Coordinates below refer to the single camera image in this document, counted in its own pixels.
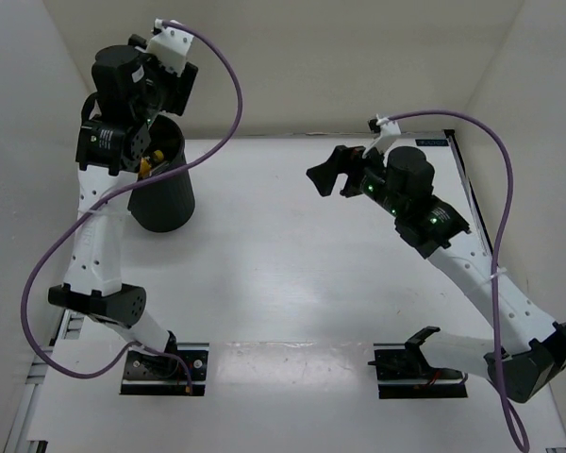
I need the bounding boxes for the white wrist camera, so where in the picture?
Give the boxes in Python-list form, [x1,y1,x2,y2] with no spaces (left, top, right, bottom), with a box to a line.
[363,115,402,159]
[145,19,193,77]

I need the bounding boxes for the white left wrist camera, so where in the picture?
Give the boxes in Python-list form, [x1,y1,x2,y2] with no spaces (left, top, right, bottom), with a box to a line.
[145,19,193,77]

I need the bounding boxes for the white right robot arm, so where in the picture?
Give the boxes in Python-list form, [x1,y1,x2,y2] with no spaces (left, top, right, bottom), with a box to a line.
[307,145,566,403]

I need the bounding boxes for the clear bottle blue label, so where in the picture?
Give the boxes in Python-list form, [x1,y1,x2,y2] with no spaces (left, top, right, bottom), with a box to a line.
[141,83,164,125]

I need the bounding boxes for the aluminium frame rail left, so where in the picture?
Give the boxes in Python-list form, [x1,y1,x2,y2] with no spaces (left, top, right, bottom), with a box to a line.
[2,186,119,453]

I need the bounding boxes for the aluminium frame rail right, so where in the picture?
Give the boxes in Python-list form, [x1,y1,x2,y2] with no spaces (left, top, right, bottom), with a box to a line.
[444,128,566,452]

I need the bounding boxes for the clear bottle yellow cap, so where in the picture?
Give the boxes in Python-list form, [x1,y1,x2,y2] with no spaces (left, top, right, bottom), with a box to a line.
[139,149,168,179]

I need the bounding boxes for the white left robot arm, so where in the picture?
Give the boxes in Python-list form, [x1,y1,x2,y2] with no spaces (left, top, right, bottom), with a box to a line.
[48,28,197,378]

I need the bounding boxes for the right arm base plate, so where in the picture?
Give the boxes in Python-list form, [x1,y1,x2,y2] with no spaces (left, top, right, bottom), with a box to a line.
[368,344,468,400]

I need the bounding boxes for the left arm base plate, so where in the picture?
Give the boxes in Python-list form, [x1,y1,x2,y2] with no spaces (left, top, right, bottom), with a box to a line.
[120,344,209,396]

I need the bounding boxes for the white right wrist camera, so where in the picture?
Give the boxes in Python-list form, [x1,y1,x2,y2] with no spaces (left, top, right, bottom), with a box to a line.
[363,115,402,159]

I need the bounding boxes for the black plastic bin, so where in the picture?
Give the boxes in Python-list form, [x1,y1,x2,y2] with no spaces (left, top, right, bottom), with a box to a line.
[128,116,195,233]

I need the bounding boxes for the aluminium frame rail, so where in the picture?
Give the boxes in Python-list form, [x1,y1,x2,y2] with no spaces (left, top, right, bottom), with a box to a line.
[444,128,566,452]
[2,186,119,453]

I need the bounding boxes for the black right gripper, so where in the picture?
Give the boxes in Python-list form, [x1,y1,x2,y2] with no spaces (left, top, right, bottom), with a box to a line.
[307,141,405,218]

